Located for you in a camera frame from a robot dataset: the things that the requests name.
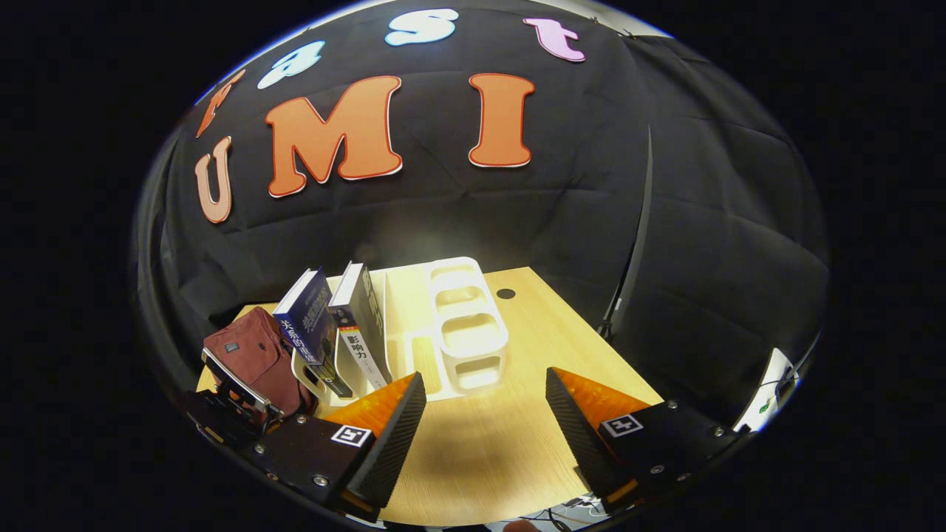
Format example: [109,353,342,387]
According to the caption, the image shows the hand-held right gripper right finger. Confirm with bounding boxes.
[545,367,740,516]

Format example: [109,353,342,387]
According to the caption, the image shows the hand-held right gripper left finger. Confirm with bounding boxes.
[244,372,427,522]

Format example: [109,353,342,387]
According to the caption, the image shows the maroon schoolbag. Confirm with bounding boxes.
[203,307,319,422]

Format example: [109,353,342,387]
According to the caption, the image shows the blue book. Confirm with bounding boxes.
[272,267,354,400]

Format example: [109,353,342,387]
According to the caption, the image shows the white bookshelf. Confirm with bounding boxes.
[292,256,511,403]

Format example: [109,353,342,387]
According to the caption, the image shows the dark grey book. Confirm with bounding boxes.
[327,262,394,392]

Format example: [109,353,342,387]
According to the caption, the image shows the white electronic device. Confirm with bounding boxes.
[735,347,799,433]

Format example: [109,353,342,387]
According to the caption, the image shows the thin black pole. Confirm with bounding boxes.
[600,124,656,341]

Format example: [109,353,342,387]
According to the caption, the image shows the tangle of black cables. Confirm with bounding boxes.
[517,494,614,531]

